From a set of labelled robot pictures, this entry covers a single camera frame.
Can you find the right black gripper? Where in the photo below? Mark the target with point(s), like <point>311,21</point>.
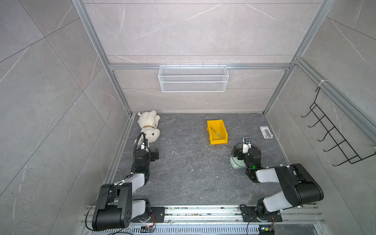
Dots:
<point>241,152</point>

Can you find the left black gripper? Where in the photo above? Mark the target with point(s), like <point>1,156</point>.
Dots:
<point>154,155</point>

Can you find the clear handle screwdriver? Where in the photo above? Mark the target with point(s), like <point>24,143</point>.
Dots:
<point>217,134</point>

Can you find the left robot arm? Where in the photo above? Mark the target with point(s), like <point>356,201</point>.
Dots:
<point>115,208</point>

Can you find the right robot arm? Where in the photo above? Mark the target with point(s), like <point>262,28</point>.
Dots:
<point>297,186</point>

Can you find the yellow plastic bin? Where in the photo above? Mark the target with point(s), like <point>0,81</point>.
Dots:
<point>219,126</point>

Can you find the pale green soap bar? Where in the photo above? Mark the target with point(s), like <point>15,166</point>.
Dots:
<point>236,163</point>

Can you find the small white plastic tray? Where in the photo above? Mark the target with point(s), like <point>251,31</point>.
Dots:
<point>267,134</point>

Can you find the white plush toy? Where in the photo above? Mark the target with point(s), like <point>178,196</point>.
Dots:
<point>148,122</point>

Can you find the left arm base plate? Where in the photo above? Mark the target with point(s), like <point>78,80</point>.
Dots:
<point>153,214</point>

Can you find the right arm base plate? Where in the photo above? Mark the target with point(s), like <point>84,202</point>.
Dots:
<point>259,214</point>

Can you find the aluminium front rail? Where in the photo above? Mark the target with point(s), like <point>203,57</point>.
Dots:
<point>231,214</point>

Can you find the black wire hook rack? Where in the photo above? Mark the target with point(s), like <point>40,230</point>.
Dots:
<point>332,131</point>

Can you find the white wire mesh basket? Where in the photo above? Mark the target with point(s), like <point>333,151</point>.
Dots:
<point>175,79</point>

